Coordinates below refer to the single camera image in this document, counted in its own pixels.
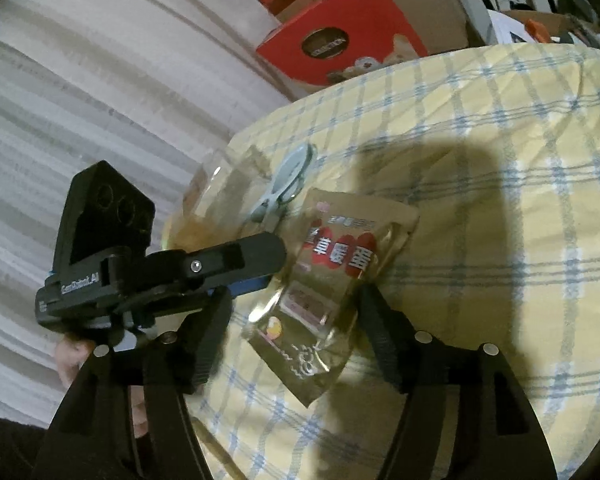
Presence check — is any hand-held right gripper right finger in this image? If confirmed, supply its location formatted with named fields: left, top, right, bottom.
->
left=357, top=282, right=556, bottom=480

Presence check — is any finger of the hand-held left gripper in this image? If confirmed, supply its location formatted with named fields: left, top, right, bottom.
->
left=142, top=232, right=287, bottom=306
left=207, top=274, right=276, bottom=298

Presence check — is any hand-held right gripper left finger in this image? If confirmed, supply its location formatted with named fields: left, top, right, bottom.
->
left=32, top=287, right=233, bottom=480

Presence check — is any clear jar with tan lid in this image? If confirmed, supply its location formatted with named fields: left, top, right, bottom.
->
left=162, top=145, right=281, bottom=261

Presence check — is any gold snack pouch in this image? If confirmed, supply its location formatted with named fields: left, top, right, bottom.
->
left=242, top=187, right=421, bottom=408

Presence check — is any pale blue clothes clip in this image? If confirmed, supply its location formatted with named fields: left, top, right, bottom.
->
left=252, top=142, right=318, bottom=226

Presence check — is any person's left hand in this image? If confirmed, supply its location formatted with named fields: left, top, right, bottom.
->
left=55, top=339, right=96, bottom=388

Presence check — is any white curtain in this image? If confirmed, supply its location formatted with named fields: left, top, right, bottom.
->
left=0, top=0, right=291, bottom=426

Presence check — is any yellow plaid tablecloth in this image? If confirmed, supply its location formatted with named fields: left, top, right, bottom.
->
left=187, top=42, right=600, bottom=480

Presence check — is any red gift box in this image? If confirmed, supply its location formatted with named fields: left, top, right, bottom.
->
left=256, top=0, right=428, bottom=88

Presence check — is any large cardboard box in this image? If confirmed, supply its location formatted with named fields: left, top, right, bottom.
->
left=280, top=0, right=468, bottom=101

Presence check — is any white printed paper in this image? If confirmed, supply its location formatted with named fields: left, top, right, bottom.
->
left=487, top=10, right=529, bottom=46

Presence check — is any orange plastic tool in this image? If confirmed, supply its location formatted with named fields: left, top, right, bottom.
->
left=525, top=19, right=551, bottom=43

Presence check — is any open cardboard carton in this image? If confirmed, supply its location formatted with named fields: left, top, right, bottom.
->
left=487, top=7, right=600, bottom=51

